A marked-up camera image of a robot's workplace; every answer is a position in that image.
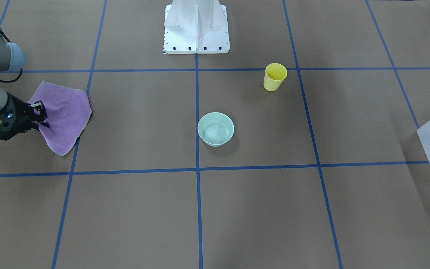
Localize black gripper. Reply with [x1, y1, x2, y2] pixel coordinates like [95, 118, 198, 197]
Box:
[0, 92, 50, 141]

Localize purple cloth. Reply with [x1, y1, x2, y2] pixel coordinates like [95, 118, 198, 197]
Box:
[29, 81, 93, 156]

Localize mint green bowl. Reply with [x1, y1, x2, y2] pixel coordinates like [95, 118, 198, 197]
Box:
[197, 112, 234, 148]

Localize yellow plastic cup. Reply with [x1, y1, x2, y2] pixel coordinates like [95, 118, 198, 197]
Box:
[263, 63, 288, 92]

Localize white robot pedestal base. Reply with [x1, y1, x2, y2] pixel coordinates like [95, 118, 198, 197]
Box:
[163, 0, 230, 54]

